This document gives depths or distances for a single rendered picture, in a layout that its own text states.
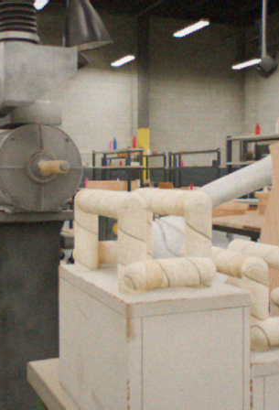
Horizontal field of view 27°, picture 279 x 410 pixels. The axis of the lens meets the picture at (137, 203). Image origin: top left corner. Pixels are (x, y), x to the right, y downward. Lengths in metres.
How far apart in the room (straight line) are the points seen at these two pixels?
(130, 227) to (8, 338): 1.30
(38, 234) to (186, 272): 1.24
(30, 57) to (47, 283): 0.77
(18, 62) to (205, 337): 0.92
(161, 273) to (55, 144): 1.10
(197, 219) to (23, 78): 0.82
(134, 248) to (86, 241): 0.17
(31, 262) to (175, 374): 1.26
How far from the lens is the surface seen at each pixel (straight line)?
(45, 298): 1.89
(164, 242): 1.24
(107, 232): 1.75
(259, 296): 0.72
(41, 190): 1.69
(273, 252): 0.82
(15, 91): 1.39
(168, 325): 0.63
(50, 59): 1.43
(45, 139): 1.70
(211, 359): 0.66
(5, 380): 1.93
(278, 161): 0.99
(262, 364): 0.70
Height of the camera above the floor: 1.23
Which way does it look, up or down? 3 degrees down
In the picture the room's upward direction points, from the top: straight up
